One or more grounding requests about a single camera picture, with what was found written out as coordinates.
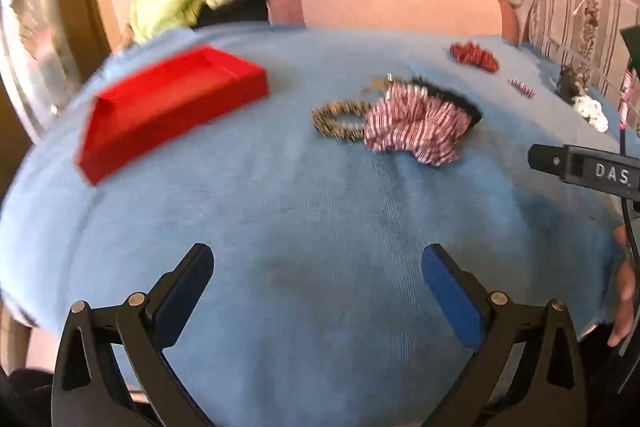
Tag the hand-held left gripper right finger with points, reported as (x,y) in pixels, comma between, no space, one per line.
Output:
(450,292)

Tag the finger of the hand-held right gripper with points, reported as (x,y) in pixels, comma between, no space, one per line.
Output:
(547,159)

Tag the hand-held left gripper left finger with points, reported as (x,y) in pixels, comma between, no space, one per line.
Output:
(182,292)

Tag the black scrunchie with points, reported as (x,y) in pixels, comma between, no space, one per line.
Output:
(457,99)

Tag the red white striped scrunchie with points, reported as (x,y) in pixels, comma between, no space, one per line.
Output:
(415,127)

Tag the red jewelry box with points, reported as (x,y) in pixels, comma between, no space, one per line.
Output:
(165,107)

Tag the person's right hand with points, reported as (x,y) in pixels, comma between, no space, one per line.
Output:
(625,297)

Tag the striped beige cushion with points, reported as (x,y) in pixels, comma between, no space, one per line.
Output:
(575,22)

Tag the blue blanket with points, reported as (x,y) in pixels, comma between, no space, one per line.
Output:
(310,232)

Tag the gold oval earring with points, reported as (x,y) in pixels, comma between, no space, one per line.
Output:
(385,84)

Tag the pink sofa cushion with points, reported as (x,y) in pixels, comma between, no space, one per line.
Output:
(400,2)

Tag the black cloth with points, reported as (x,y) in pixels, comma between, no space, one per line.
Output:
(235,9)

